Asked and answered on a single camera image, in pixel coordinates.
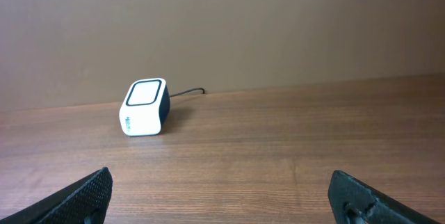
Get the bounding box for black scanner cable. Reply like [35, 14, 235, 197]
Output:
[168, 87, 206, 99]

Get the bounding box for white barcode scanner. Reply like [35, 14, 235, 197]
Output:
[119, 78, 170, 137]

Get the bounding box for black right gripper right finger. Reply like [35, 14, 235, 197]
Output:
[327, 170, 439, 224]

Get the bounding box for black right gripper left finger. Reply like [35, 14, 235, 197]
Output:
[1, 167, 113, 224]

